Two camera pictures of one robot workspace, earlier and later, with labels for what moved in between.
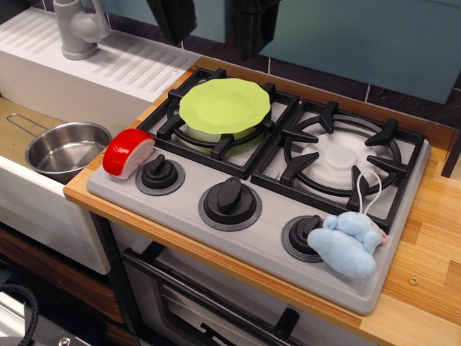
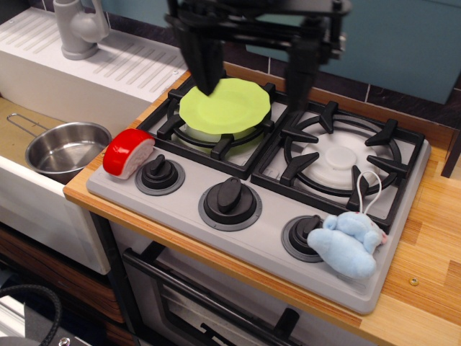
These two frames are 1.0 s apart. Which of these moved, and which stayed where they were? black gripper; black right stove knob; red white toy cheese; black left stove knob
Moved: black gripper
Stayed: red white toy cheese; black left stove knob; black right stove knob
